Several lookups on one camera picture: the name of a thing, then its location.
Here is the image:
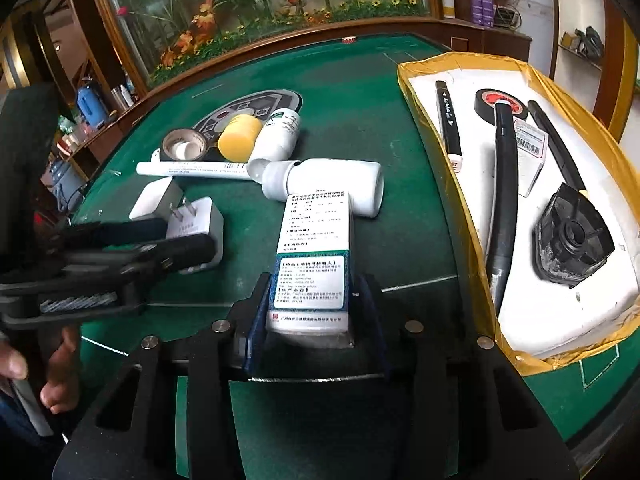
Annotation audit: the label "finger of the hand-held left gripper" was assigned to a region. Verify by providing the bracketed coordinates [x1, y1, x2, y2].
[62, 217, 168, 256]
[115, 234, 217, 276]

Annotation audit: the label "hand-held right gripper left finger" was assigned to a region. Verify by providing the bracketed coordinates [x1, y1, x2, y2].
[52, 272, 273, 480]

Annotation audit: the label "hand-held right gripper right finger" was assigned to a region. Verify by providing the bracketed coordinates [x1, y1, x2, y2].
[352, 272, 581, 480]

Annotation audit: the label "white charger plug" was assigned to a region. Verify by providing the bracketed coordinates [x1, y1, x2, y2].
[164, 195, 225, 275]

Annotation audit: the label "long white medicine box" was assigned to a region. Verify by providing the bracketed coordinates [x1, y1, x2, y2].
[265, 192, 357, 350]

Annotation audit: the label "white marker pen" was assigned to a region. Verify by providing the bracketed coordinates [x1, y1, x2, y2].
[136, 160, 257, 181]

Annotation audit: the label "white bottle green label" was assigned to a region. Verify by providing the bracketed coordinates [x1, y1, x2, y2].
[248, 109, 302, 163]

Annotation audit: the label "thick black hose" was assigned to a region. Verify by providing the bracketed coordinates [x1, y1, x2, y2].
[484, 101, 518, 320]

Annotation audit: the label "yellow-taped white foam box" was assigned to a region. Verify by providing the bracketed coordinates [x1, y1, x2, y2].
[397, 51, 640, 376]

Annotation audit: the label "black marker pen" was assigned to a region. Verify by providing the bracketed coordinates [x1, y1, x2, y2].
[434, 80, 464, 171]

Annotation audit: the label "black plastic part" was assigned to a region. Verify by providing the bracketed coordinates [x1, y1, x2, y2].
[534, 182, 616, 288]

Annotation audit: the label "small white barcode box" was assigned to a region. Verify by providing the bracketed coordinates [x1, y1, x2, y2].
[512, 120, 547, 197]

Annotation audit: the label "black tape roll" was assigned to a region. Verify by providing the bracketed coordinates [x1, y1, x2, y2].
[474, 88, 529, 121]

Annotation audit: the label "thin black stick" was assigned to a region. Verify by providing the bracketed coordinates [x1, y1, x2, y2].
[527, 101, 590, 196]

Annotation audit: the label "person's left hand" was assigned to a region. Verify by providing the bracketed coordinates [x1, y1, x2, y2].
[0, 327, 83, 416]

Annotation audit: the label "brown tape roll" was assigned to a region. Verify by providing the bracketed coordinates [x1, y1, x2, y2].
[161, 129, 210, 162]

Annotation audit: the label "yellow plastic cap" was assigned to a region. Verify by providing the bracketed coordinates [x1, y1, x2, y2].
[217, 113, 264, 163]

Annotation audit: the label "blue plastic container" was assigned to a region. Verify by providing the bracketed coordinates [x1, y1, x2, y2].
[75, 85, 108, 128]

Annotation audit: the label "large plain white bottle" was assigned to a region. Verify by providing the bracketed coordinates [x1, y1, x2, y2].
[248, 157, 386, 219]

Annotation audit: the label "grey table control panel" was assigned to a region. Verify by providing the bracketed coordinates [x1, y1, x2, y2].
[192, 90, 305, 147]

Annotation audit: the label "person's blue trousers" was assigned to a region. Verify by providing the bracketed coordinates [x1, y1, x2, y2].
[0, 390, 66, 480]

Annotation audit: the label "glass flower display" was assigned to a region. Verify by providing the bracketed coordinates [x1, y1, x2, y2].
[92, 0, 441, 88]

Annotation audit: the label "black bag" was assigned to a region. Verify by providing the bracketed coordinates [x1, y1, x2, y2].
[562, 27, 606, 58]

